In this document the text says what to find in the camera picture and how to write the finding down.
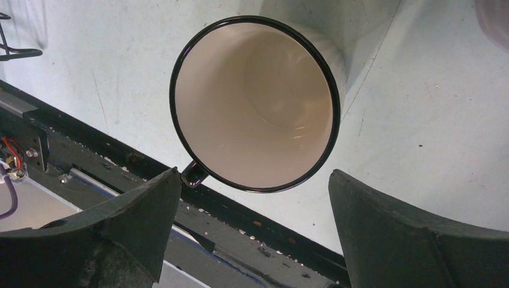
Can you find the mauve cup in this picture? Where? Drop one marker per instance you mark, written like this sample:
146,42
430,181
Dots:
492,16

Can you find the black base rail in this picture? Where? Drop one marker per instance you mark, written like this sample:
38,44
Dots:
212,239

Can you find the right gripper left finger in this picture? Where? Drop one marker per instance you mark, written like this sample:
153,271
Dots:
118,243

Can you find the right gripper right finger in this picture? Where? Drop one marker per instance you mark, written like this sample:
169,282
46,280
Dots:
387,242

